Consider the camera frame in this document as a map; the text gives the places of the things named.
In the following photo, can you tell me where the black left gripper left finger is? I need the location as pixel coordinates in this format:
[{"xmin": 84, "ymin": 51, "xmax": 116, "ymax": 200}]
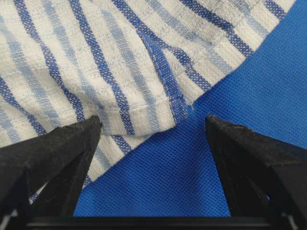
[{"xmin": 0, "ymin": 116, "xmax": 101, "ymax": 219}]

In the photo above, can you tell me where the white blue striped towel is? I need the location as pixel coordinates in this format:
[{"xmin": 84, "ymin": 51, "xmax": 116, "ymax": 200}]
[{"xmin": 0, "ymin": 0, "xmax": 294, "ymax": 184}]

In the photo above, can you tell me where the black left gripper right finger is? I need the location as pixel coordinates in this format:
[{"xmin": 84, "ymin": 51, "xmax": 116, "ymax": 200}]
[{"xmin": 205, "ymin": 115, "xmax": 307, "ymax": 219}]

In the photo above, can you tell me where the blue table cloth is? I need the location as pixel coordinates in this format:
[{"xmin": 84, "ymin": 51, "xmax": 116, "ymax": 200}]
[{"xmin": 74, "ymin": 0, "xmax": 307, "ymax": 217}]

